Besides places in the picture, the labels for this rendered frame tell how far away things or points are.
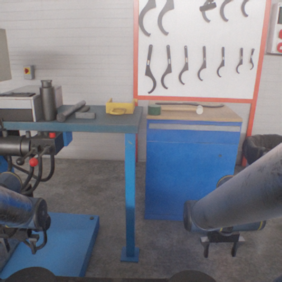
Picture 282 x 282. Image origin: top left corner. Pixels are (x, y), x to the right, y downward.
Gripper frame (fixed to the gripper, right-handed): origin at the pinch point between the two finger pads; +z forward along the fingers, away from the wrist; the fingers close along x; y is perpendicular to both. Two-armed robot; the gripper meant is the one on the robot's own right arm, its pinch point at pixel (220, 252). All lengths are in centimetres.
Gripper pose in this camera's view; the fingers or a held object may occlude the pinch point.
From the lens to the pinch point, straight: 129.1
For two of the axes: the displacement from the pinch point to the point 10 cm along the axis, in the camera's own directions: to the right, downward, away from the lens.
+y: 0.0, 3.5, -9.4
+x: 10.0, 0.1, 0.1
